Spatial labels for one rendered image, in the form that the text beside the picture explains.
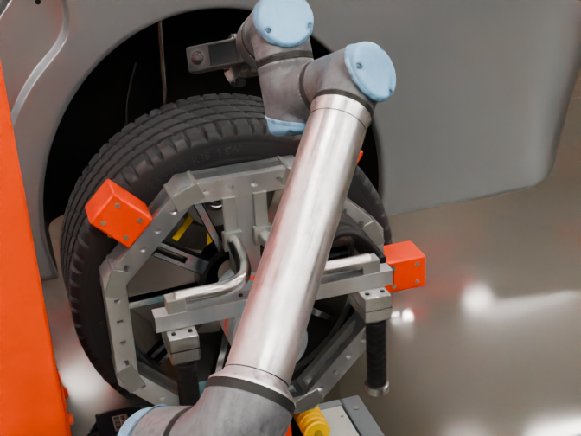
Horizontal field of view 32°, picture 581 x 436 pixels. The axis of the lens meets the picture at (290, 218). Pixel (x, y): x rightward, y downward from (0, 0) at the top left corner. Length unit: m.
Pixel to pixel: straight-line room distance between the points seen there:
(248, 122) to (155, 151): 0.19
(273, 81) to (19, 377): 0.70
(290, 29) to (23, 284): 0.62
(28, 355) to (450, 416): 1.56
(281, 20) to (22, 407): 0.82
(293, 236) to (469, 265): 2.55
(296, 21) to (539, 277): 2.37
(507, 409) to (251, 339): 1.89
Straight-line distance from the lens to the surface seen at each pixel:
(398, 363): 3.26
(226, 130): 1.86
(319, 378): 2.05
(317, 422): 2.12
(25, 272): 1.73
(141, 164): 1.85
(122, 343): 1.91
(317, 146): 1.37
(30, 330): 1.79
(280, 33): 1.54
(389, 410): 3.06
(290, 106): 1.52
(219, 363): 2.09
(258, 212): 1.82
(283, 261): 1.30
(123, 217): 1.78
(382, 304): 1.74
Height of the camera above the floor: 1.82
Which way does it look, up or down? 26 degrees down
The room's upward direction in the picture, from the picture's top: 3 degrees counter-clockwise
